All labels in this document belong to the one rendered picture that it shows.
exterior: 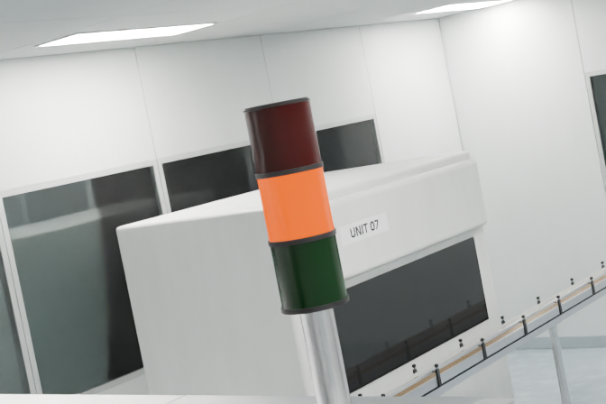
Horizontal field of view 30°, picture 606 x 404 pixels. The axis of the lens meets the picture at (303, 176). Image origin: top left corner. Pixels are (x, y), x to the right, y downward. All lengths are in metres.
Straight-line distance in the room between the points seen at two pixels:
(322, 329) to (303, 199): 0.10
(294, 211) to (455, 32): 9.09
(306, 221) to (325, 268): 0.04
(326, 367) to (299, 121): 0.18
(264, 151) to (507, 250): 9.13
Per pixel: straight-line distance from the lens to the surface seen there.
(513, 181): 9.76
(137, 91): 7.00
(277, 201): 0.81
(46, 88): 6.55
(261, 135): 0.81
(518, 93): 9.64
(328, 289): 0.81
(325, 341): 0.83
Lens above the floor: 2.34
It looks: 3 degrees down
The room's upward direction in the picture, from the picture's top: 11 degrees counter-clockwise
